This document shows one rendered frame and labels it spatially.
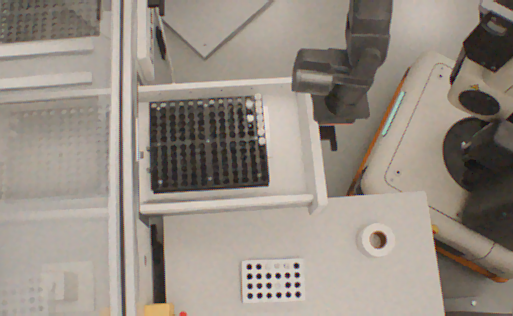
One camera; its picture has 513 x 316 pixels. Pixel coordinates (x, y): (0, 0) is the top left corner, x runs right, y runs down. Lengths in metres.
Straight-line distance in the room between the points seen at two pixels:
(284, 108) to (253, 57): 1.01
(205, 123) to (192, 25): 1.14
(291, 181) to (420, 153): 0.79
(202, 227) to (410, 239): 0.45
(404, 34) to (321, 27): 0.36
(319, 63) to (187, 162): 0.32
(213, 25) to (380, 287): 1.34
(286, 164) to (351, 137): 0.97
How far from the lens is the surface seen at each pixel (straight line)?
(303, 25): 2.11
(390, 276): 1.07
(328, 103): 0.86
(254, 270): 0.99
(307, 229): 1.04
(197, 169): 0.91
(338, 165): 1.89
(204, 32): 2.03
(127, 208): 0.82
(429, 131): 1.73
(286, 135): 1.00
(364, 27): 0.72
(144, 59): 0.98
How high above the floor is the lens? 1.78
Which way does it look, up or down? 74 degrees down
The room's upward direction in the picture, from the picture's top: 8 degrees clockwise
